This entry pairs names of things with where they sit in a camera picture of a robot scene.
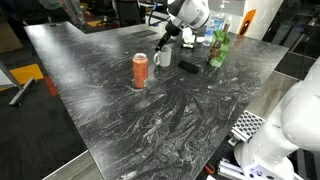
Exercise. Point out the orange soda can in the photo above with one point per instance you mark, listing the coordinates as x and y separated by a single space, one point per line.
140 70

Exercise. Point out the clear water bottle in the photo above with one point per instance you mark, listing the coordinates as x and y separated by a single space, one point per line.
215 23

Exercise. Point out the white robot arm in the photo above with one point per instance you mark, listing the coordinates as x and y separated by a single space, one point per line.
293 124

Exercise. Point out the black eraser block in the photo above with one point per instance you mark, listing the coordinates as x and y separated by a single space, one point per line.
189 67

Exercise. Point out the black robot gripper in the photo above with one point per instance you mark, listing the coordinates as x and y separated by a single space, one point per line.
171 30

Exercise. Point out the orange white sign panel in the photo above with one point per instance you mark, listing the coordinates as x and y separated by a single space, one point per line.
246 22

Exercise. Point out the white ceramic mug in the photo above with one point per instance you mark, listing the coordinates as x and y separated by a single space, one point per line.
163 57

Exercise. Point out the green snack bag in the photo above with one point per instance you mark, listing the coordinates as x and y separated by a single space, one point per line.
219 48

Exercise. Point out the small white black device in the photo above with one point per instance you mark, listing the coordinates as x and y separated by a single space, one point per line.
188 38

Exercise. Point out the aluminium extrusion rail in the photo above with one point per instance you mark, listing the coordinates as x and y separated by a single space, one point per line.
230 171

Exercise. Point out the perforated metal plate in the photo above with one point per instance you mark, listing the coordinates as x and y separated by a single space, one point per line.
246 125

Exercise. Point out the black office chair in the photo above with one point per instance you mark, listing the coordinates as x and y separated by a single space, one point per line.
129 12

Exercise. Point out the grey metal stand leg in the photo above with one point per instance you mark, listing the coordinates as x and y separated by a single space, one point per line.
7 80

